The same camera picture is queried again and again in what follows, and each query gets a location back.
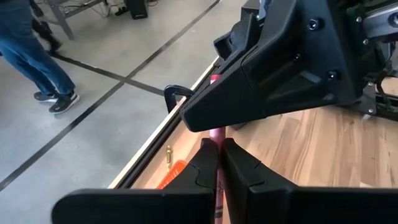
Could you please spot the black table clamp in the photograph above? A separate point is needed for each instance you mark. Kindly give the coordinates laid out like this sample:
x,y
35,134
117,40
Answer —
x,y
168,99

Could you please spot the orange plastic basket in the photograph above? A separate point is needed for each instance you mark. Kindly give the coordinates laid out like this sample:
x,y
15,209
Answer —
x,y
172,175

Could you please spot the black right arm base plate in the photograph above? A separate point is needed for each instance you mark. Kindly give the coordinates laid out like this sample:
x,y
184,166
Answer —
x,y
379,105

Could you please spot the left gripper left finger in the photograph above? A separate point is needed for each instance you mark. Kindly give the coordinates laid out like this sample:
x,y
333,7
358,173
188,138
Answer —
x,y
140,208

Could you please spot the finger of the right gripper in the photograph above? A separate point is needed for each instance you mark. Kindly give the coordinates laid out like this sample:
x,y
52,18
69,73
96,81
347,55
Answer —
x,y
264,77
239,40

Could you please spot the red crayon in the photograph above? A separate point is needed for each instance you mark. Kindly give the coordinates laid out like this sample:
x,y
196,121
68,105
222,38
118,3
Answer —
x,y
217,133

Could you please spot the black speaker box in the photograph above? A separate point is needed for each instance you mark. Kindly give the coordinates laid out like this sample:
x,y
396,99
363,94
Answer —
x,y
136,8

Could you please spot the yellow crayon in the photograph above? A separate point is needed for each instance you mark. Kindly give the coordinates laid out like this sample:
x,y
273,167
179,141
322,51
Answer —
x,y
169,157

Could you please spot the grey table leg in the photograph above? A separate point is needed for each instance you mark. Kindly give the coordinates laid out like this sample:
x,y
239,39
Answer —
x,y
62,21

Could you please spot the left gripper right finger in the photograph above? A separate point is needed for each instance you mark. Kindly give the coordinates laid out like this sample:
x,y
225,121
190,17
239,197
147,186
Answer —
x,y
295,208

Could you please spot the person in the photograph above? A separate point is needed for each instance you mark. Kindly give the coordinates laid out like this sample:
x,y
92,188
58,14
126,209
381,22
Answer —
x,y
28,56

